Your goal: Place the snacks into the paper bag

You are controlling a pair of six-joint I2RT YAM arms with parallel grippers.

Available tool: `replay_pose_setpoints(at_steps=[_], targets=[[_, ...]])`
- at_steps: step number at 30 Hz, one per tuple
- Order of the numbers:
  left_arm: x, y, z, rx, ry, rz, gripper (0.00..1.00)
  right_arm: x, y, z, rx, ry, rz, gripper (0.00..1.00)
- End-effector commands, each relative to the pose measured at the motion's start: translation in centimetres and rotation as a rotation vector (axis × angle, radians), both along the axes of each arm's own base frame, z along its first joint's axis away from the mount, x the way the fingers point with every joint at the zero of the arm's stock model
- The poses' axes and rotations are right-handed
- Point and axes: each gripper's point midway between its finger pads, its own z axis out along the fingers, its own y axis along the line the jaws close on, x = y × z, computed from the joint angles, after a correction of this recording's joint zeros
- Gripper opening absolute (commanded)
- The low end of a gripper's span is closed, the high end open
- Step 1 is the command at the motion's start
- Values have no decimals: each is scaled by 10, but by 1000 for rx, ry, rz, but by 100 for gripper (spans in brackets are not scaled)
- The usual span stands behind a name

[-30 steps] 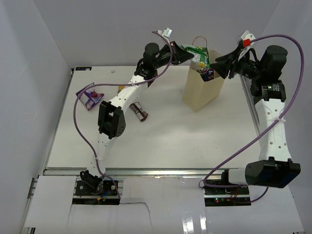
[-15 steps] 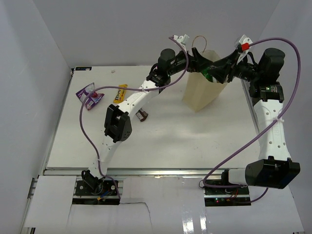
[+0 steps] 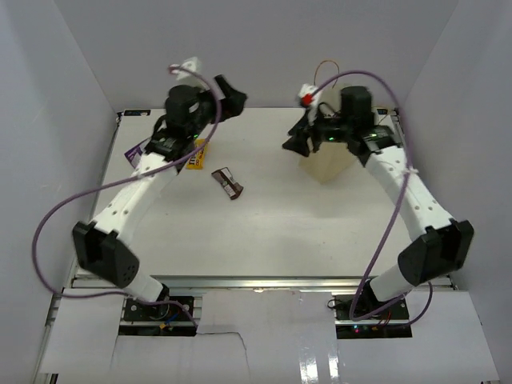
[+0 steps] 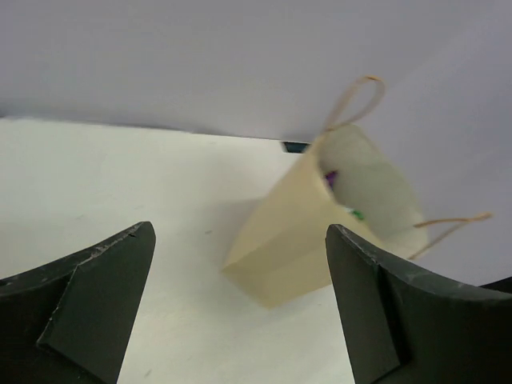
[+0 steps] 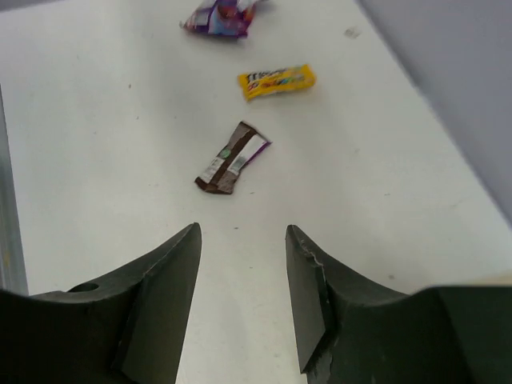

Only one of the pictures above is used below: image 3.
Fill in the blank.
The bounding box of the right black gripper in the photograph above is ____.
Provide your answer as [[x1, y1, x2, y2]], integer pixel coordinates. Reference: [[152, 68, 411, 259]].
[[282, 105, 353, 158]]

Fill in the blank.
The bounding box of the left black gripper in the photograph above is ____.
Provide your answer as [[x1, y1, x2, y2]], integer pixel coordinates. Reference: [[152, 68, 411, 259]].
[[190, 75, 248, 139]]

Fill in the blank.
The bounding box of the brown chocolate bar wrapper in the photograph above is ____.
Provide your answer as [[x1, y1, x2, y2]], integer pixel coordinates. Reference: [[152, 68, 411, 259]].
[[211, 167, 244, 200]]

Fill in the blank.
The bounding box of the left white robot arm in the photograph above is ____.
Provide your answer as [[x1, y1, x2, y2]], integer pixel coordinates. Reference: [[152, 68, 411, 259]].
[[72, 75, 247, 319]]

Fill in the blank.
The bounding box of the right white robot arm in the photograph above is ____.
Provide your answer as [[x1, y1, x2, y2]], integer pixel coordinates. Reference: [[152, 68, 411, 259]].
[[282, 84, 474, 322]]

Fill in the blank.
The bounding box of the tan paper bag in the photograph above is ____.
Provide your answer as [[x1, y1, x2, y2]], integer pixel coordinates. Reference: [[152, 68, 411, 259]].
[[298, 81, 356, 184]]

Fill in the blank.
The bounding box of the yellow M&M packet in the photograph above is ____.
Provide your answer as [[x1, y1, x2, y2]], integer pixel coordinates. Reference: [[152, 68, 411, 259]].
[[186, 138, 208, 170]]

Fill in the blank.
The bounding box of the black XDOF label sticker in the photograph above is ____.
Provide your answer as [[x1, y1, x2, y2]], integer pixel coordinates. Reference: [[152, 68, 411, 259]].
[[123, 110, 151, 117]]

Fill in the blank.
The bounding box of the purple white snack pouch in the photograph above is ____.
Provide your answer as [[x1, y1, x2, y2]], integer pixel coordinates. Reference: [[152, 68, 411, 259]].
[[124, 139, 148, 169]]

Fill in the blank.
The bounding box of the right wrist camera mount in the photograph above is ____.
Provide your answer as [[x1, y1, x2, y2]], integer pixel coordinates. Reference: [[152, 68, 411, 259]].
[[298, 83, 322, 126]]

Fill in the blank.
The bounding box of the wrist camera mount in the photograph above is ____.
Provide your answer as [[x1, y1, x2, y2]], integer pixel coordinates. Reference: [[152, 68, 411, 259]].
[[168, 57, 202, 87], [298, 83, 322, 126]]

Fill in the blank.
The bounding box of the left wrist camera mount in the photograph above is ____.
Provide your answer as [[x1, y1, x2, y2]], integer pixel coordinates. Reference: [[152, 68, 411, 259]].
[[168, 57, 202, 87]]

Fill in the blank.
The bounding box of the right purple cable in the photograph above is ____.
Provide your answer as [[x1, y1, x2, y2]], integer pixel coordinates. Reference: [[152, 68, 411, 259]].
[[307, 70, 435, 323]]

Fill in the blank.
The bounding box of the purple cable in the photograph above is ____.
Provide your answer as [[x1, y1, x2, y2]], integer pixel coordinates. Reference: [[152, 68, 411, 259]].
[[307, 70, 435, 323], [31, 63, 223, 299]]

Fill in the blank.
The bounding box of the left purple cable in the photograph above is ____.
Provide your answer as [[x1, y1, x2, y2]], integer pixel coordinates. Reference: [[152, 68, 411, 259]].
[[31, 63, 223, 299]]

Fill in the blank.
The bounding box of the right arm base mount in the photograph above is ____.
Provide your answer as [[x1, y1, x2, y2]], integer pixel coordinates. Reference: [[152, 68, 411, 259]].
[[326, 295, 413, 340]]

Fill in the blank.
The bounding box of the aluminium table frame rail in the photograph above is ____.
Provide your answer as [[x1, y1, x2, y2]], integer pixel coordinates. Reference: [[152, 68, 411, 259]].
[[70, 274, 453, 293]]

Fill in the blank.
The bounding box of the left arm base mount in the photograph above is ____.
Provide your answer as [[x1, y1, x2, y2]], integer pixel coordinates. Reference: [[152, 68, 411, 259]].
[[118, 294, 196, 337]]

